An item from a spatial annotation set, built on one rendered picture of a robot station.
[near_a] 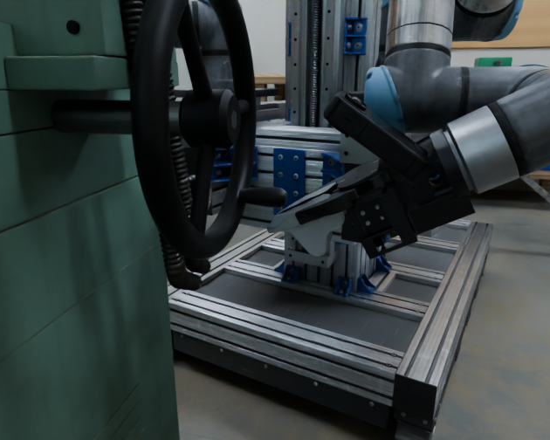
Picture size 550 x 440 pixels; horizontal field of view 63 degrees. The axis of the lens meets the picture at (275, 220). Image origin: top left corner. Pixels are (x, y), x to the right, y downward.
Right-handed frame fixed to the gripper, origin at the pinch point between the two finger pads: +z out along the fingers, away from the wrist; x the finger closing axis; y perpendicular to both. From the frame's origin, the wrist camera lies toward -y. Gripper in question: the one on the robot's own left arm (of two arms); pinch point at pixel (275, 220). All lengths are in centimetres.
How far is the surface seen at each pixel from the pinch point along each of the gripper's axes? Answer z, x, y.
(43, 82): 9.4, -9.9, -23.0
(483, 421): -1, 54, 83
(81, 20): 4.0, -7.5, -26.1
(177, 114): 1.9, -4.4, -15.0
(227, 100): -3.4, -4.0, -13.7
